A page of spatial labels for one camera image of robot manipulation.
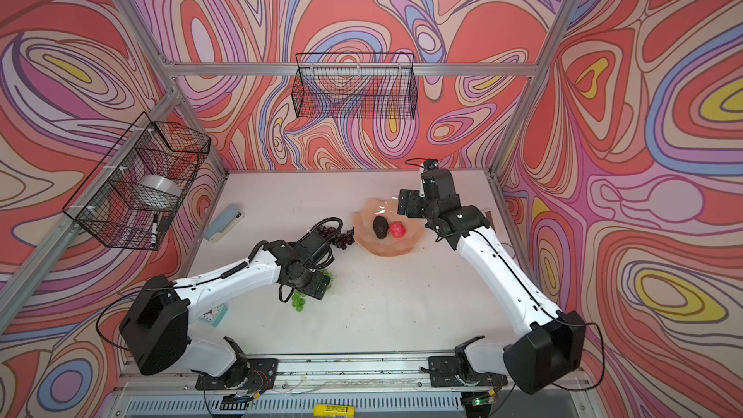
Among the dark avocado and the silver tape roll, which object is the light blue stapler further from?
the dark avocado

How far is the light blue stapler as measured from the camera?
0.99 m

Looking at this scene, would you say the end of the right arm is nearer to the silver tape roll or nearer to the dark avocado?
the dark avocado

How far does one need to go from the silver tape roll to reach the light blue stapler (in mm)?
259

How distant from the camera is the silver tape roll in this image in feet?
2.32
